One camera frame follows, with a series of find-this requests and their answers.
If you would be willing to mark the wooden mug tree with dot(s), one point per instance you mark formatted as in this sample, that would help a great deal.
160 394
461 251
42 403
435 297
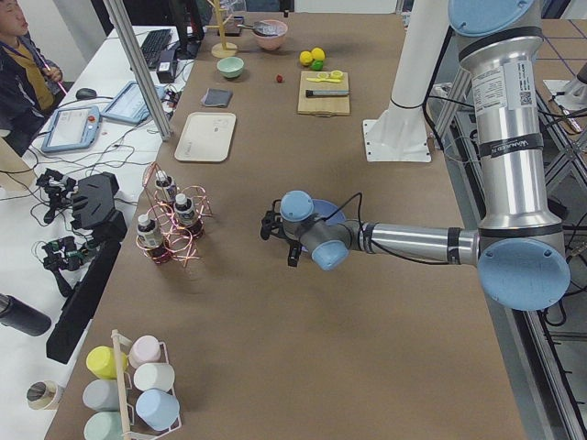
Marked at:
223 49

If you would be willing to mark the pink cup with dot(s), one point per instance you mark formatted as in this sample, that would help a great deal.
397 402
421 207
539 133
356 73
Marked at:
146 349

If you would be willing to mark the teach pendant with red button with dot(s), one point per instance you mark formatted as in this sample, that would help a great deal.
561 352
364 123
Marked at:
72 129

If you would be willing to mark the copper wire bottle rack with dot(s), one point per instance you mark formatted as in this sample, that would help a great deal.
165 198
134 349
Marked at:
180 243

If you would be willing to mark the aluminium frame post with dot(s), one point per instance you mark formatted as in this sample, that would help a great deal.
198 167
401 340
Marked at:
119 18

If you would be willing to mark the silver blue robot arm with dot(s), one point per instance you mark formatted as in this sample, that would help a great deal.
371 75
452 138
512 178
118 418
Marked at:
518 247

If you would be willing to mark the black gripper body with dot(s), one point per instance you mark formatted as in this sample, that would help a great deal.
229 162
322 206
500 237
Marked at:
293 253

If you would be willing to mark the mint green bowl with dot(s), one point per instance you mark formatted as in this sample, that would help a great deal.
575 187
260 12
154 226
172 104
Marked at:
230 67

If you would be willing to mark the grey cup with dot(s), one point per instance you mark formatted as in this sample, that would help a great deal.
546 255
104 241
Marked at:
101 395

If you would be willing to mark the cream rabbit tray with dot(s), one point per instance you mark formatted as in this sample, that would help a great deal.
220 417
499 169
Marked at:
206 137

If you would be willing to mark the bottle white cap far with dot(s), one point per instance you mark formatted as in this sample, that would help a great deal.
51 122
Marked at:
166 184

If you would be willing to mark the black thermos bottle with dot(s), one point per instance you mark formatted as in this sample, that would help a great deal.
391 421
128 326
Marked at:
22 317

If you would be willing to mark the pink bowl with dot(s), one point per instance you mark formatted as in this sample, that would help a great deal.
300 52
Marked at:
270 33

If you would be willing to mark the yellow lemon near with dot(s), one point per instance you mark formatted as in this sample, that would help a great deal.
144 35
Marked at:
306 58

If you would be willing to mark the mint cup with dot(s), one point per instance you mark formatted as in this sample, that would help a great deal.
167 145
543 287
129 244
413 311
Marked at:
103 426

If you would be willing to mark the tape roll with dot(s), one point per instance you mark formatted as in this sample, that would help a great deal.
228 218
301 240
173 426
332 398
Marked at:
44 395

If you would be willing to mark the white cup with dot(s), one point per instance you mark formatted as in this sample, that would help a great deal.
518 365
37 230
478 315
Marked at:
160 376

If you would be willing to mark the yellow lemon far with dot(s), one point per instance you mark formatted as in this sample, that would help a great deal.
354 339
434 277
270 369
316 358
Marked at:
318 54

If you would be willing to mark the grey folded cloth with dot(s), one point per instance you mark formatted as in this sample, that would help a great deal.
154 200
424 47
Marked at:
217 98

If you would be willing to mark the yellow plastic knife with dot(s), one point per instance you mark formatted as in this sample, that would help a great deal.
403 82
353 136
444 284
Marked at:
323 80

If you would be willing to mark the black keyboard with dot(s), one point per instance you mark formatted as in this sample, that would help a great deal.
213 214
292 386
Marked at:
154 44

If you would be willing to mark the blue plastic bowl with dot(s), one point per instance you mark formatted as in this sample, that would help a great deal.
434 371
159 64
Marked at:
329 211

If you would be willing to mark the bottle white cap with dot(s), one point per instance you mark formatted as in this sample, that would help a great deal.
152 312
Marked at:
149 232
184 210
166 184

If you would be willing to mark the green lime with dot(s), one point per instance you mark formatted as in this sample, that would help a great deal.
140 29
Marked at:
316 65

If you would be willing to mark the person in dark jacket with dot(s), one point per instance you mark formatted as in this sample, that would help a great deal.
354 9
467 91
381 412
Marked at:
30 83

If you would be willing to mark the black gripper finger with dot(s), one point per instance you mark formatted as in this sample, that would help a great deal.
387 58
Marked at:
293 255

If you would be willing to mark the steel black handled rod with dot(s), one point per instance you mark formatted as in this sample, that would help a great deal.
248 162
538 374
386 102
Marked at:
325 93

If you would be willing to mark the wooden cutting board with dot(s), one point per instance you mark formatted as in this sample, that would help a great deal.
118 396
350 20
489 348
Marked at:
323 106

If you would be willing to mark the bottle white cap near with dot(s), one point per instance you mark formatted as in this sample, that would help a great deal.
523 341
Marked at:
149 232

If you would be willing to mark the bottle white cap middle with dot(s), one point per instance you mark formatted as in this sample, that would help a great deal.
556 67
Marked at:
184 210

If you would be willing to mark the blue cup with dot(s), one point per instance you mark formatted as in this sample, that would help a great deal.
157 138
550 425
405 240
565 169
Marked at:
158 409

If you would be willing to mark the black computer mouse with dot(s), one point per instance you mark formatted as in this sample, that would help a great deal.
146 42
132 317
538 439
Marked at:
85 93

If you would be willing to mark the yellow cup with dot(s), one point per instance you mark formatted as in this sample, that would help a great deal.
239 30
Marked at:
101 362

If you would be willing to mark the yellow lemon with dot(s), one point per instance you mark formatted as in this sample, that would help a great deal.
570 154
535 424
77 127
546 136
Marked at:
306 58
318 54

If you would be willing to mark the white wire cup rack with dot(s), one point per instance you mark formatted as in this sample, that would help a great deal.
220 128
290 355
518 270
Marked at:
133 427

